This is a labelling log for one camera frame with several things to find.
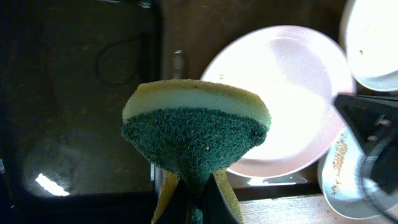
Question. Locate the small black tray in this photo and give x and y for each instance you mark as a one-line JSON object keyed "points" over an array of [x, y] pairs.
{"points": [[67, 70]]}

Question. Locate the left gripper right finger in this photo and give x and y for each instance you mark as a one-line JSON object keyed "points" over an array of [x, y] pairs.
{"points": [[214, 207]]}

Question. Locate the pinkish white plate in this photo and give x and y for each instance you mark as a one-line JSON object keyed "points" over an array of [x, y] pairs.
{"points": [[297, 72]]}

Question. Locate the green yellow sponge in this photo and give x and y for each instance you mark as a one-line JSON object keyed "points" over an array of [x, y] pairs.
{"points": [[192, 129]]}

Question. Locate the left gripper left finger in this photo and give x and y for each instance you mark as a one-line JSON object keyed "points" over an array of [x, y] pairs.
{"points": [[179, 207]]}

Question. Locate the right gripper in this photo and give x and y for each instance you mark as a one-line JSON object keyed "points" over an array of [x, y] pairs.
{"points": [[373, 122]]}

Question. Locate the pale blue plate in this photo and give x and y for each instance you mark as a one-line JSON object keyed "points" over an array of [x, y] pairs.
{"points": [[338, 177]]}

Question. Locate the cream white plate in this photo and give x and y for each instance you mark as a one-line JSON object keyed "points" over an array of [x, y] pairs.
{"points": [[368, 35]]}

